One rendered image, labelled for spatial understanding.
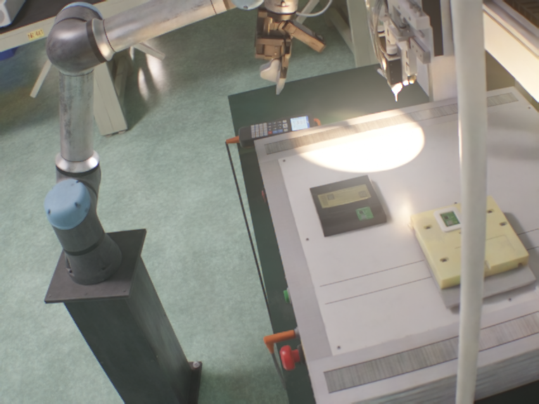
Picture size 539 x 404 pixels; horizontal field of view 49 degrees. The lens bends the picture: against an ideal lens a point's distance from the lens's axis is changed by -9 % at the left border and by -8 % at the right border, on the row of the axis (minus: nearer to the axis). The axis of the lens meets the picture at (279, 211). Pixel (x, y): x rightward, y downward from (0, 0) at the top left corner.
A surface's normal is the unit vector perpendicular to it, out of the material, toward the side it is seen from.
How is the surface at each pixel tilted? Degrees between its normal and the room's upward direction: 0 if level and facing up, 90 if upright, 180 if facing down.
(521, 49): 90
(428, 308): 0
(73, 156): 88
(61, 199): 8
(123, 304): 90
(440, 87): 90
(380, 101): 0
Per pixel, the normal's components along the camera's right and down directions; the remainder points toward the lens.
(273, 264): -0.17, -0.76
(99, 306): -0.03, 0.64
